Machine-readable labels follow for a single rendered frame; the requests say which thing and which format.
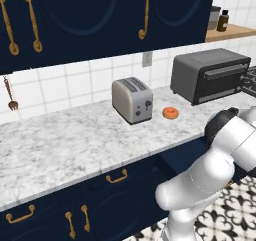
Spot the navy drawer front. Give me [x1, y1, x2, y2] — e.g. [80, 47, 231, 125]
[70, 153, 169, 204]
[0, 189, 74, 234]

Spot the open navy drawer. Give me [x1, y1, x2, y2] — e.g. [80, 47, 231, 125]
[156, 135, 248, 187]

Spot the silver toaster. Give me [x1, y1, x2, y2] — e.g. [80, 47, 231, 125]
[111, 76, 154, 126]

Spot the orange donut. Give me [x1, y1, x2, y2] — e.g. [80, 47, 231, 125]
[162, 106, 180, 121]

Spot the grey toaster oven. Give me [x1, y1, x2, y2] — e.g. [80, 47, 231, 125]
[170, 47, 252, 106]

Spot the navy upper cupboard door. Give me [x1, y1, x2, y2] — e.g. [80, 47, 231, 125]
[18, 0, 136, 71]
[0, 0, 22, 75]
[132, 0, 217, 54]

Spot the navy cupboard door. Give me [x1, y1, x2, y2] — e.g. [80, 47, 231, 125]
[0, 0, 22, 75]
[18, 0, 136, 71]
[132, 0, 217, 54]
[76, 184, 170, 241]
[0, 208, 78, 241]

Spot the navy lower cupboard door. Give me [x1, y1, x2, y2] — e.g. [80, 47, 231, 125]
[0, 208, 78, 241]
[76, 184, 170, 241]

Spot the hanging brown fork tool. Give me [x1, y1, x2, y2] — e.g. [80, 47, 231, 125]
[3, 75, 20, 112]

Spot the grey jar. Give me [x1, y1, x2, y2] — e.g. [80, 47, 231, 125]
[207, 5, 222, 31]

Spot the brown bottle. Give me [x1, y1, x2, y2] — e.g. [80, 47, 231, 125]
[216, 9, 231, 33]

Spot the grey wall outlet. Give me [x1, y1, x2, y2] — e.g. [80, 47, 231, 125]
[142, 50, 154, 68]

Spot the brass drawer handle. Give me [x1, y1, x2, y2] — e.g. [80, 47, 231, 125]
[5, 204, 36, 225]
[105, 168, 129, 185]

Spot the long brass cupboard handle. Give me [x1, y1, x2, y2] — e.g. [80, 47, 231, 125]
[0, 0, 20, 57]
[137, 0, 150, 41]
[21, 0, 44, 54]

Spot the short brass cupboard handle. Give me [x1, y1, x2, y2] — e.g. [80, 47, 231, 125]
[80, 204, 91, 234]
[64, 211, 77, 240]

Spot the wooden wall shelf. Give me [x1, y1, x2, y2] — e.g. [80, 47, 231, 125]
[205, 23, 256, 43]

